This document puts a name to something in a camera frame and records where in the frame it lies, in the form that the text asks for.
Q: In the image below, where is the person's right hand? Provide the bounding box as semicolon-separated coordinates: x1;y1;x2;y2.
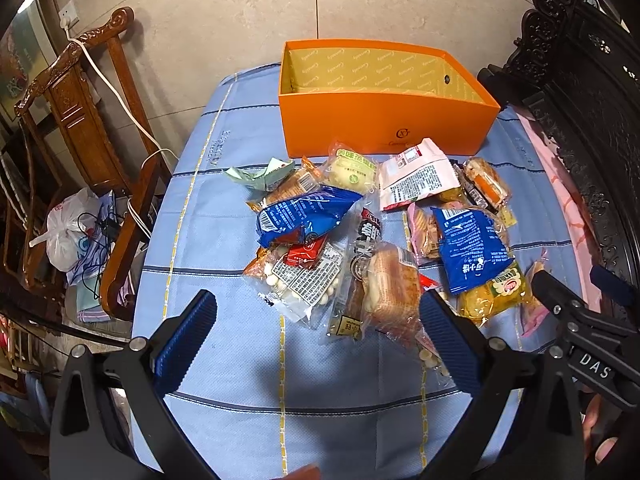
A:
580;393;620;465

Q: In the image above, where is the white plastic bag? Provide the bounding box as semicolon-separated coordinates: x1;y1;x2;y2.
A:
28;188;101;272

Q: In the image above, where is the orange cardboard box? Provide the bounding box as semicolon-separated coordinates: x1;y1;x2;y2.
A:
278;39;500;157

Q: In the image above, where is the blue tablecloth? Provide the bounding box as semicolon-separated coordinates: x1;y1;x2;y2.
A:
130;62;586;480

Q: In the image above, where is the white power cable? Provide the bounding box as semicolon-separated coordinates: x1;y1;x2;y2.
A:
62;18;179;241

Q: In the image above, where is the green snack packet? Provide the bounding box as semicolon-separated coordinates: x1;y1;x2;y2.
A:
224;157;295;192

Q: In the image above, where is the white pink snack packet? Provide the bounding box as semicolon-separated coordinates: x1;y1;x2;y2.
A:
378;138;460;210

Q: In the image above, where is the orange white pastry packet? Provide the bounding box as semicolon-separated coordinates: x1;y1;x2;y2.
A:
463;157;511;210

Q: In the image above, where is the black label snack packet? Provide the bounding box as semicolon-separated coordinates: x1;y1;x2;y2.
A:
328;203;382;340

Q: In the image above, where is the clear white candy bag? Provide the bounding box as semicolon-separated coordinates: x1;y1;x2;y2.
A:
243;242;345;330

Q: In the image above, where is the blue snack bag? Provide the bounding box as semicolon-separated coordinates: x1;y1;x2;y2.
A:
432;207;514;296
256;185;362;248

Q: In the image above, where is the wall power socket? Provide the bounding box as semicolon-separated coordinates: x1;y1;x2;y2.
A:
58;0;79;29

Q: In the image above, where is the pink cushion cover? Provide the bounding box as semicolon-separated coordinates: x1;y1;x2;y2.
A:
515;107;603;312

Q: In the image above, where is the orange rice cracker packet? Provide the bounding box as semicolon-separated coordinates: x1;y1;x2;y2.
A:
246;157;322;212

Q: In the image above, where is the round yellow-green cake packet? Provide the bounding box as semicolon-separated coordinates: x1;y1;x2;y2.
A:
322;143;378;195

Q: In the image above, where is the pink cookie bag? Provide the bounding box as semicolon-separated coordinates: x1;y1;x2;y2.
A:
407;203;439;261

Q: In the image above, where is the red snack packet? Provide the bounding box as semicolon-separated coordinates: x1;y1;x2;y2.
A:
284;235;326;269

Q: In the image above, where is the bread loaf packet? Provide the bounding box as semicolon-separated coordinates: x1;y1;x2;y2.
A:
362;242;422;347

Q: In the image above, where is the carved wooden chair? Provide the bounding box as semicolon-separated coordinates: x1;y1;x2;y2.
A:
14;6;170;321

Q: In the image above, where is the dark carved wooden sofa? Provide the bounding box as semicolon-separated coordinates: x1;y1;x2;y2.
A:
478;0;639;285

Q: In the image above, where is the yellow corn candy packet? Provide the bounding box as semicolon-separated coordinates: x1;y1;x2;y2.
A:
458;261;533;326

